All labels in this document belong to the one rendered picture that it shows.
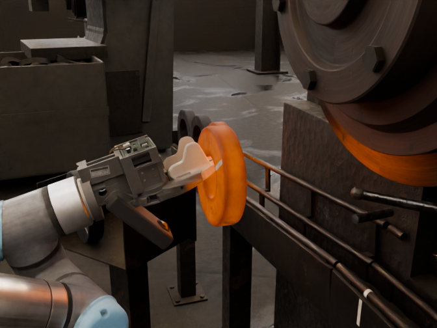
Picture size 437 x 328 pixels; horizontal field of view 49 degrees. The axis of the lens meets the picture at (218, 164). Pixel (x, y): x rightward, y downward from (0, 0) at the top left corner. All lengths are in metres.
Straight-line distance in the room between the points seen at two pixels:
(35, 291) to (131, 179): 0.19
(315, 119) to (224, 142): 0.30
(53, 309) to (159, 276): 1.46
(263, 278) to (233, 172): 1.39
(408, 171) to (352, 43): 0.16
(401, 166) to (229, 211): 0.25
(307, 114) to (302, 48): 0.39
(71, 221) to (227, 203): 0.21
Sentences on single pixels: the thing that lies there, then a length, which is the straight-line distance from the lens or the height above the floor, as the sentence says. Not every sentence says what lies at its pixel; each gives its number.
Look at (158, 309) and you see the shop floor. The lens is 1.87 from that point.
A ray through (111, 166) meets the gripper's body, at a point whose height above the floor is 0.86.
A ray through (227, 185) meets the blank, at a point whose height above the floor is 0.84.
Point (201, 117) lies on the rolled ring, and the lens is 1.44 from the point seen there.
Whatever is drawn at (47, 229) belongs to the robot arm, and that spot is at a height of 0.79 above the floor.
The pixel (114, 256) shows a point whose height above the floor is 0.60.
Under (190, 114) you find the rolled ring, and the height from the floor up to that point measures 0.72.
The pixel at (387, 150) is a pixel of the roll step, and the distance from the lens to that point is 0.57.
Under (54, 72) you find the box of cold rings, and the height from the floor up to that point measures 0.70.
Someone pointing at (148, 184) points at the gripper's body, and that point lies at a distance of 0.70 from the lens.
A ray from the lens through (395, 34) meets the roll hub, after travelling 0.45.
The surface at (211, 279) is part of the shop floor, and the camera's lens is 2.02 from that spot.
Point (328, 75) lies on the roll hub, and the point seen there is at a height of 1.01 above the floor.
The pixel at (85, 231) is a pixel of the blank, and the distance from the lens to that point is 1.02.
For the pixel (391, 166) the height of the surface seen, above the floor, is 0.90.
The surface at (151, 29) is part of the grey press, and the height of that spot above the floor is 0.89.
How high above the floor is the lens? 1.08
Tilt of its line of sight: 19 degrees down
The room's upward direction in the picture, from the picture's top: straight up
